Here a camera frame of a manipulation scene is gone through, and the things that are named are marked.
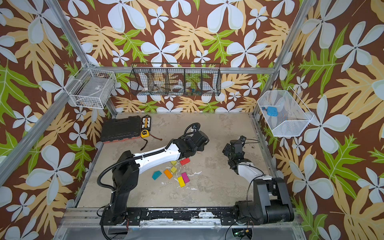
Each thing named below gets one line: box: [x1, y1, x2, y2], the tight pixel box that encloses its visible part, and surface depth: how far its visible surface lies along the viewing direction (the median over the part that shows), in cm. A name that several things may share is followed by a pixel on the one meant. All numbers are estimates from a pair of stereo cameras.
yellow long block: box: [177, 176, 186, 188], surface depth 87 cm
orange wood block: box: [163, 169, 173, 180], surface depth 90 cm
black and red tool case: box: [100, 115, 141, 144], surface depth 109 cm
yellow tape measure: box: [140, 129, 150, 138], surface depth 107 cm
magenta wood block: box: [181, 172, 190, 184], surface depth 89 cm
